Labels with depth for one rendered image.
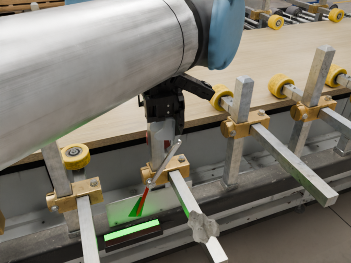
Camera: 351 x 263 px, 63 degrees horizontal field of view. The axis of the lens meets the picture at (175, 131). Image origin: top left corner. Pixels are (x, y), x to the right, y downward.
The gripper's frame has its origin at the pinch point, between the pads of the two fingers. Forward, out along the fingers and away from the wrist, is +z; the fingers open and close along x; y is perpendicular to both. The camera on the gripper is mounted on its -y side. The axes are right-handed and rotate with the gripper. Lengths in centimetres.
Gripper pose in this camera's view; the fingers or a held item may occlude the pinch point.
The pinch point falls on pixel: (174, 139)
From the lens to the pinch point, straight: 67.3
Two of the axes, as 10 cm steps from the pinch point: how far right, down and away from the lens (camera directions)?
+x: 3.6, 5.5, -7.6
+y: -9.3, 2.1, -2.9
